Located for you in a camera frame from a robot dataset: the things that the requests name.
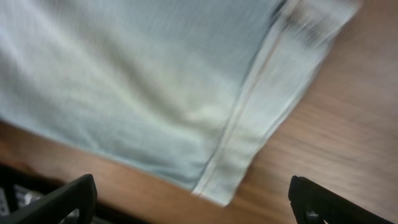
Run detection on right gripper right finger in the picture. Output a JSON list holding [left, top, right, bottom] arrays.
[[288, 175, 392, 224]]

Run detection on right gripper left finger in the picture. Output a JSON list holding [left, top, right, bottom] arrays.
[[1, 174, 98, 224]]

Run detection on light blue denim shorts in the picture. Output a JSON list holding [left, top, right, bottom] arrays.
[[1, 0, 360, 206]]

